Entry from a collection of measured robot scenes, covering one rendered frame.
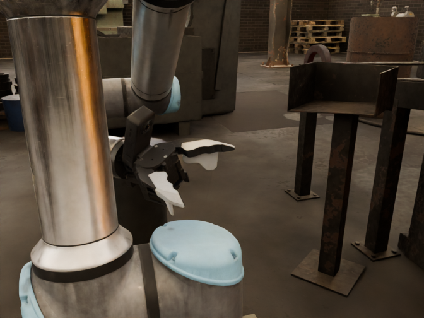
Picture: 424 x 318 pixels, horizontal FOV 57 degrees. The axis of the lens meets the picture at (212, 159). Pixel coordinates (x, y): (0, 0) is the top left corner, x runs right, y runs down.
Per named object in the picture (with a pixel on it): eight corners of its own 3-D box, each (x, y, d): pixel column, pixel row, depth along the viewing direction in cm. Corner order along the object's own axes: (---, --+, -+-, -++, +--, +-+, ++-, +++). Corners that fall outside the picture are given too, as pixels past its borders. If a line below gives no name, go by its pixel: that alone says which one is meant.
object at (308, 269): (300, 245, 158) (316, 61, 134) (368, 268, 143) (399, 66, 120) (276, 269, 143) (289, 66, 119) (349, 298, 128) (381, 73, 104)
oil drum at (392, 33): (375, 104, 424) (387, 16, 395) (419, 116, 371) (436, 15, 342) (328, 108, 407) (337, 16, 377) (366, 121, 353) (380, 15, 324)
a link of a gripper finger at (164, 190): (192, 228, 60) (174, 194, 67) (183, 198, 56) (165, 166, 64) (173, 235, 59) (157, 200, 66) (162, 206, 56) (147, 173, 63)
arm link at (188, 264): (257, 340, 50) (259, 247, 46) (152, 365, 47) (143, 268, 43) (228, 284, 61) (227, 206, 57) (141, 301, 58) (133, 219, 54)
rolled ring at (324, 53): (326, 43, 171) (332, 43, 172) (303, 45, 188) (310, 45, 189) (324, 87, 175) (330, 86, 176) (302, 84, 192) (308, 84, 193)
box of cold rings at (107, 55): (172, 112, 386) (170, 27, 360) (203, 134, 314) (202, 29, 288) (60, 122, 349) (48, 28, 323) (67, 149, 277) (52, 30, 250)
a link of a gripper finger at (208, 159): (236, 160, 71) (187, 170, 72) (231, 133, 68) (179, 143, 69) (238, 170, 69) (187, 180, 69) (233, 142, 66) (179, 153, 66)
